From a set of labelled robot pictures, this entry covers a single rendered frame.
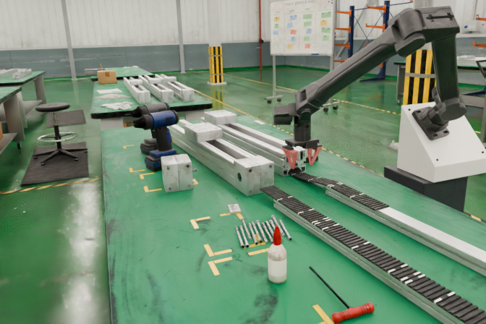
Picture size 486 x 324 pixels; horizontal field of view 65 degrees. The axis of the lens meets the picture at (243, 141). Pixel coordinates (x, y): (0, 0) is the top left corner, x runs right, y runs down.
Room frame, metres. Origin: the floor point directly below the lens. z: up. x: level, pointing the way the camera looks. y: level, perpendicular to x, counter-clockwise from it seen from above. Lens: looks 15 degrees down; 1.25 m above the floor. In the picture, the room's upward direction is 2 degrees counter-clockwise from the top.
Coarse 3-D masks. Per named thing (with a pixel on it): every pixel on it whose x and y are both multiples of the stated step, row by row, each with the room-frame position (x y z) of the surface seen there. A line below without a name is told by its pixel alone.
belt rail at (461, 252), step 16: (336, 192) 1.07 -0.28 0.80; (368, 208) 0.96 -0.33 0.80; (384, 208) 0.94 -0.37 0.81; (400, 224) 0.86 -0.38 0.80; (416, 224) 0.84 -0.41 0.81; (416, 240) 0.82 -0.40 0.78; (432, 240) 0.78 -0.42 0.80; (448, 240) 0.76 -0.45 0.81; (448, 256) 0.74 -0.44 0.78; (464, 256) 0.71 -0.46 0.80; (480, 256) 0.70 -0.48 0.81; (480, 272) 0.68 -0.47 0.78
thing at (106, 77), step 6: (102, 72) 4.75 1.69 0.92; (108, 72) 4.78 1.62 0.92; (114, 72) 4.81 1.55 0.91; (102, 78) 4.74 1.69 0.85; (108, 78) 4.77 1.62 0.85; (114, 78) 4.80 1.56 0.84; (102, 84) 4.74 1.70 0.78; (0, 126) 4.43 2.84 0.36; (126, 126) 4.37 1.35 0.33; (132, 126) 4.40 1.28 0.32; (0, 132) 4.37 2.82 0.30; (0, 138) 4.32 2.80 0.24
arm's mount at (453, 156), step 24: (408, 120) 1.31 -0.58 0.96; (456, 120) 1.35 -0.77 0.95; (408, 144) 1.30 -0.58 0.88; (432, 144) 1.25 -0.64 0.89; (456, 144) 1.27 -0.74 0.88; (480, 144) 1.30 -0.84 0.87; (408, 168) 1.29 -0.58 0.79; (432, 168) 1.19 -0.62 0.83; (456, 168) 1.22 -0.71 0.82; (480, 168) 1.25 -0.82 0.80
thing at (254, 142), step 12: (204, 120) 1.95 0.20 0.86; (228, 132) 1.69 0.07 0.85; (240, 132) 1.62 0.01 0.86; (252, 132) 1.63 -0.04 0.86; (240, 144) 1.58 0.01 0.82; (252, 144) 1.48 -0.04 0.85; (264, 144) 1.42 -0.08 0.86; (276, 144) 1.46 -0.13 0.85; (264, 156) 1.40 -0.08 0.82; (276, 156) 1.34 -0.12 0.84; (300, 156) 1.32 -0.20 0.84; (276, 168) 1.32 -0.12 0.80; (288, 168) 1.29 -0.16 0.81; (300, 168) 1.32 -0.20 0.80
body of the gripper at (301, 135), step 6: (294, 126) 1.26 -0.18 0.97; (300, 126) 1.24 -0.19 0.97; (294, 132) 1.26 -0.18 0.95; (300, 132) 1.24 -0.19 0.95; (306, 132) 1.24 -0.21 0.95; (294, 138) 1.26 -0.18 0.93; (300, 138) 1.24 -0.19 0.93; (306, 138) 1.24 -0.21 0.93; (312, 138) 1.28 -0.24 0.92; (288, 144) 1.26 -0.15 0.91; (294, 144) 1.22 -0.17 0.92; (300, 144) 1.23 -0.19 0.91
